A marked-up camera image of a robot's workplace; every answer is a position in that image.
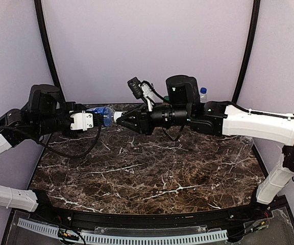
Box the blue label water bottle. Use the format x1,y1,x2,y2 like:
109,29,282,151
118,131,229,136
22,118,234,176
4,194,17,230
93,106,124,127

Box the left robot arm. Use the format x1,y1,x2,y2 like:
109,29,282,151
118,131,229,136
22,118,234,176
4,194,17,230
0,84,104,212

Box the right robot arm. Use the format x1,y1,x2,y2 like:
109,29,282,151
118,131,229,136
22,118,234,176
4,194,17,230
114,75,294,206

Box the Pepsi label bottle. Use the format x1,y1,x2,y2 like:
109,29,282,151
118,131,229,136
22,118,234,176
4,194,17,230
200,87,207,103

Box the clear white cap bottle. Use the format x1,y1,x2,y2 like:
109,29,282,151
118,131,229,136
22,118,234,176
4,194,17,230
242,136,254,147

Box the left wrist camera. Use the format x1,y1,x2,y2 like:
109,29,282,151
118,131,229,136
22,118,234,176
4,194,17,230
70,111,94,131

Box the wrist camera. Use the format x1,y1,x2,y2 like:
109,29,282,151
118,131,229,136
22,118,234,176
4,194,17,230
70,111,94,131
127,77,156,112

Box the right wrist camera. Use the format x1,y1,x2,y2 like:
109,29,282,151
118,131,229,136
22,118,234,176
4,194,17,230
127,77,156,112

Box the black front rail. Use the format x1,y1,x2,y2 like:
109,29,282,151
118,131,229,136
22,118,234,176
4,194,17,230
30,205,266,230

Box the left black frame post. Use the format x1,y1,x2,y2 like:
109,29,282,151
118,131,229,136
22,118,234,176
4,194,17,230
34,0,65,102

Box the black frame post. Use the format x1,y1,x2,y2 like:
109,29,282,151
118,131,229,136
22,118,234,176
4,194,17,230
231,0,261,103
34,0,65,102

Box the white slotted cable duct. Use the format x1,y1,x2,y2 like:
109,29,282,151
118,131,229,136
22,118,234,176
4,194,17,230
17,218,228,244

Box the right black frame post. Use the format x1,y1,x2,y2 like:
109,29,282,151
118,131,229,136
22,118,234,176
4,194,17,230
231,0,261,103

